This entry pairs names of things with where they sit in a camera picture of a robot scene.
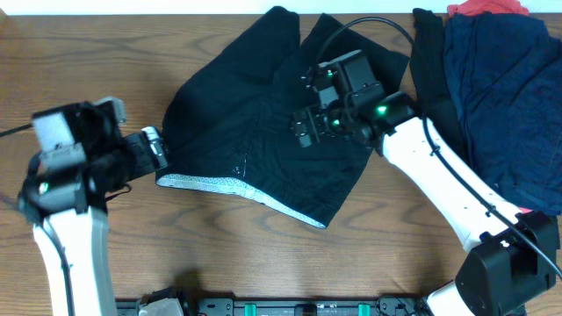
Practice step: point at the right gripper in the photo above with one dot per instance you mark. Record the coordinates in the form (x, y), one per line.
(316, 116)

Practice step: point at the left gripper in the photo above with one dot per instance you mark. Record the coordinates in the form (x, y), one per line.
(137, 146)

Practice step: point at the black shorts with white waistband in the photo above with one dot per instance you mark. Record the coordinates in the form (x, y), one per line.
(228, 127)

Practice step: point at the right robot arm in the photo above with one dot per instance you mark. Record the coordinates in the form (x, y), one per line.
(511, 255)

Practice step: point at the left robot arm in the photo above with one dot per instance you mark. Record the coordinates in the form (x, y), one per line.
(83, 162)

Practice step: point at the black garment under pile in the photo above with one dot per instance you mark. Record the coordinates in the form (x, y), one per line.
(427, 70)

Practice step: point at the red garment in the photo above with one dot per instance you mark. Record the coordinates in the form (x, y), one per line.
(476, 7)

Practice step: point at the navy blue garment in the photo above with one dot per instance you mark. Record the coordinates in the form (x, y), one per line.
(503, 72)

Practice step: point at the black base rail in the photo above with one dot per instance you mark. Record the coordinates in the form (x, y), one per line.
(226, 304)

